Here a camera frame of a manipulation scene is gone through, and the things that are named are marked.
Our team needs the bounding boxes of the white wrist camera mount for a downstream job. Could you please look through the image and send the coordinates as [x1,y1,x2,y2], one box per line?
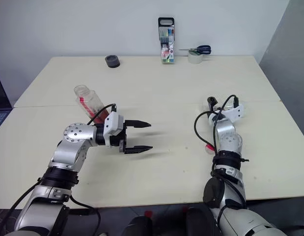
[207,104,246,125]
[104,112,125,148]

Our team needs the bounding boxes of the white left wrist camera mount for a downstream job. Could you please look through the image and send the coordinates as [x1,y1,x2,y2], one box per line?
[104,112,125,148]

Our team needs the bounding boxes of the black round holder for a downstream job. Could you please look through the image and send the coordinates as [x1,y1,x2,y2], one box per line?
[104,54,121,69]

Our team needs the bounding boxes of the dark rounded shape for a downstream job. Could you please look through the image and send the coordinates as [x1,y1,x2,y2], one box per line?
[120,211,154,236]
[183,207,218,236]

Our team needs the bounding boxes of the white bottle cap red tape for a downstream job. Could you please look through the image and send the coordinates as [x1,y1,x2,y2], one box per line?
[204,143,217,155]

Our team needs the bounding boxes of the clear plastic wine glass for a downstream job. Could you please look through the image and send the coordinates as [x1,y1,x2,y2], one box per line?
[200,102,249,120]

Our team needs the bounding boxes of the dark laptop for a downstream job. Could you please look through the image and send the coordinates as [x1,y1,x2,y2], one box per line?
[0,66,13,134]

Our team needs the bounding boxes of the grey partition panel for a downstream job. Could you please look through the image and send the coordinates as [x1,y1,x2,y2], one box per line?
[256,0,304,149]

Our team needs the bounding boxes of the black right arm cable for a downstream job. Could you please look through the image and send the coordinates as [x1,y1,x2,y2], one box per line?
[193,94,247,207]

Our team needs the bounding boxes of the clear jar with red contents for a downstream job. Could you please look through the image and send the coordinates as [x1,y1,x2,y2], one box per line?
[73,84,111,125]

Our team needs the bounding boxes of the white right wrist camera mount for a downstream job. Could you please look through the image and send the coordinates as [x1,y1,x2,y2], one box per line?
[207,104,246,125]

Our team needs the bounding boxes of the white tape roll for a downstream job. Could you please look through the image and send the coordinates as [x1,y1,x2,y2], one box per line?
[187,50,204,65]

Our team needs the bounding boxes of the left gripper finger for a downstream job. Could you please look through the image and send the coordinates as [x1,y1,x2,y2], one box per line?
[123,145,154,155]
[124,119,152,129]

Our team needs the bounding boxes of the blue handled scissors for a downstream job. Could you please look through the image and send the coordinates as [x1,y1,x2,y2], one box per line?
[178,45,212,56]

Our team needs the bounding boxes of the marker pen pack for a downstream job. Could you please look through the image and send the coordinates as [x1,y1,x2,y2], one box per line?
[158,17,175,65]

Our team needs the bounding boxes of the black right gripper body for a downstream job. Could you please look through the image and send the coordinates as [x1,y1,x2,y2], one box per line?
[207,96,219,113]

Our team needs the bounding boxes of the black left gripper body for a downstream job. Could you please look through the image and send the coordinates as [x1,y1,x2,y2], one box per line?
[109,119,130,155]

